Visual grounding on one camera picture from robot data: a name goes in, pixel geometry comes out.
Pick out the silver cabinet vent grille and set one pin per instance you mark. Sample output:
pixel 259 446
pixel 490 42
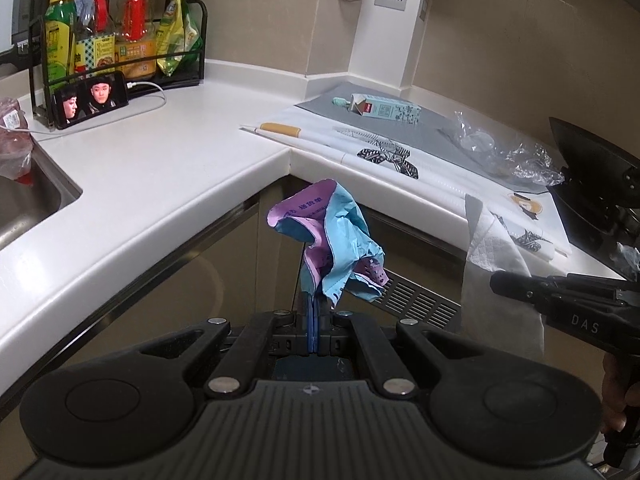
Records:
pixel 425 300

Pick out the blue purple paper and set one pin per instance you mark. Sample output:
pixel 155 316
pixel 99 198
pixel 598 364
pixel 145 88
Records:
pixel 340 240

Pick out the white paper towel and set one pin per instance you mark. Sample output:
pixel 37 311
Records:
pixel 495 285

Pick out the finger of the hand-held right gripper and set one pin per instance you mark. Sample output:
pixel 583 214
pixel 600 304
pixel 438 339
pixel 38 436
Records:
pixel 515 284

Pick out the person's right hand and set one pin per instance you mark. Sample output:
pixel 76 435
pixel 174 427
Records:
pixel 615 390

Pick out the red capped sauce bottle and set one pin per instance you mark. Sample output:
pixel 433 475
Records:
pixel 97 20

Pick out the black smartphone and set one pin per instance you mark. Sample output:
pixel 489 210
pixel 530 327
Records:
pixel 92 97

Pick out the stainless steel sink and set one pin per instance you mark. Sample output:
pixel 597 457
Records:
pixel 30 210

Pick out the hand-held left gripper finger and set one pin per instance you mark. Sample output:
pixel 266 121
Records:
pixel 317 330
pixel 309 330

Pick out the beige kitchen cabinet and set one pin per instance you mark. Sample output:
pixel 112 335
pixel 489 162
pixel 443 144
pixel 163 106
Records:
pixel 225 280

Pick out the bagged raw meat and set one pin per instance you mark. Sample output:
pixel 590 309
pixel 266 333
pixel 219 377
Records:
pixel 12 135

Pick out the small clear wrapper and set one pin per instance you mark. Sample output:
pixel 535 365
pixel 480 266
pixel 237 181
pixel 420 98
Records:
pixel 627 257

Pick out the black wok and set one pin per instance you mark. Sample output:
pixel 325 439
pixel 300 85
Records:
pixel 595 175

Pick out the white milk carton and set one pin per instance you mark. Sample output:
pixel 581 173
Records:
pixel 385 110

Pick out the clear plastic bag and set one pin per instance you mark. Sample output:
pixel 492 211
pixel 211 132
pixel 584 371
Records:
pixel 505 152

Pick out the green yellow capped bottle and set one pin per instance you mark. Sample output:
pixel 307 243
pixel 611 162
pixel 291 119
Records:
pixel 60 30

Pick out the green snack bag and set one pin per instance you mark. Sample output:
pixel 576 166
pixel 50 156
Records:
pixel 177 35

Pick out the red label oil bottle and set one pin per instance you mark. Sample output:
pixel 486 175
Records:
pixel 135 25

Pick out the white printed mat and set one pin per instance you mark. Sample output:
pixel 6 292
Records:
pixel 440 170

